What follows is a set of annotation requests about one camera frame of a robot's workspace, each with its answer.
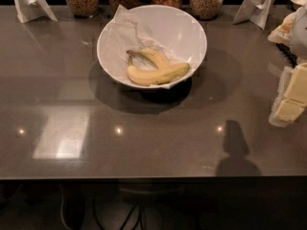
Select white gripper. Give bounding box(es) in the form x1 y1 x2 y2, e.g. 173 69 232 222
269 63 307 127

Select yellow banana front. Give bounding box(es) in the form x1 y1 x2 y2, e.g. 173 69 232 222
127 57 190 86

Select yellow banana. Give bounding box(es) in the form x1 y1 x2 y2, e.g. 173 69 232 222
127 48 171 69
127 57 190 86

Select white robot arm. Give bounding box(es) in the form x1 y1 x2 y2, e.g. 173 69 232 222
268 5 307 127

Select white ceramic bowl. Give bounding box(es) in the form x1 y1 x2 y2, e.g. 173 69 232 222
97 5 207 89

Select yellow banana back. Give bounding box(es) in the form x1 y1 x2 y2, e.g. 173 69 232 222
127 48 171 69

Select black mat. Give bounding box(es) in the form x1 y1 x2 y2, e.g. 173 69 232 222
275 43 297 68

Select beige round object upper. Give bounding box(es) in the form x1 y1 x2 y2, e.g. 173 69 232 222
268 12 295 46

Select white cup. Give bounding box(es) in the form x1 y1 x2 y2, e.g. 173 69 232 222
290 0 307 11

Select white paper stand right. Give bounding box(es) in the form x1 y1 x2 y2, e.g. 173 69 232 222
233 0 275 30

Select white paper stand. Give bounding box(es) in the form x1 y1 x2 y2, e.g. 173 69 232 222
14 0 57 23
233 0 275 30

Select glass jar of grains right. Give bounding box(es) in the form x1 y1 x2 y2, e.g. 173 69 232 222
190 0 224 20

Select white paper liner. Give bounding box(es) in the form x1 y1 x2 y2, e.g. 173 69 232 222
97 5 192 89

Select white paper stand left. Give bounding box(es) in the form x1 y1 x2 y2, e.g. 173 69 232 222
14 0 57 23

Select black cables under table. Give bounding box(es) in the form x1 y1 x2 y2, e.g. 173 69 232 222
59 182 145 230

